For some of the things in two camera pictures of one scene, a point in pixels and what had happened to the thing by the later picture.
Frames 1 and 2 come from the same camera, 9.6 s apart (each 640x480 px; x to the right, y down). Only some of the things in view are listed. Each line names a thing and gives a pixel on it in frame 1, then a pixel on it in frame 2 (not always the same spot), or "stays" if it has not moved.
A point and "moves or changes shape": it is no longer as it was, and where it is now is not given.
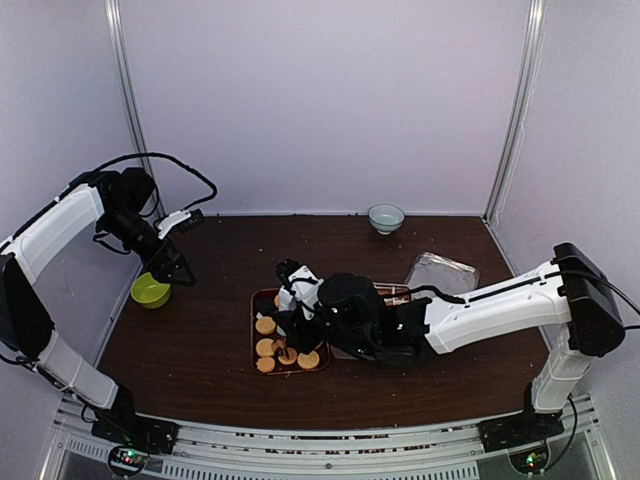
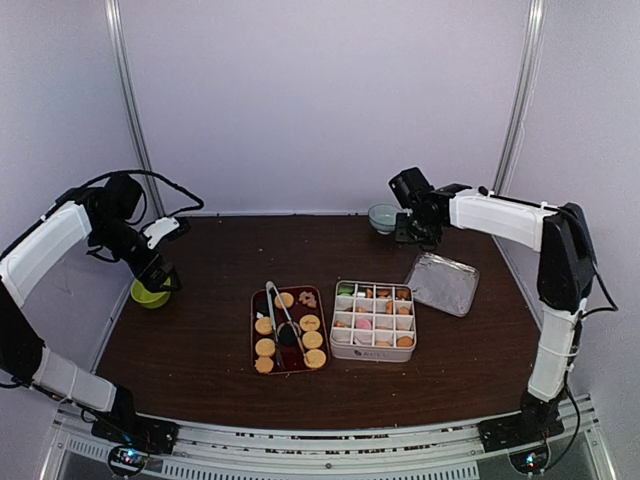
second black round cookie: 264,305 stays
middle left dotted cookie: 265,325 stays
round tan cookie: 264,347 stays
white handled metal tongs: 281,343 to 268,286
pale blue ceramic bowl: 386,218 stays
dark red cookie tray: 270,354 stays
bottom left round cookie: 265,364 stays
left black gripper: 160,271 to 152,281
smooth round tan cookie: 292,355 moves or changes shape
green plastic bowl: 149,292 stays
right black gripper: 295,332 to 432,239
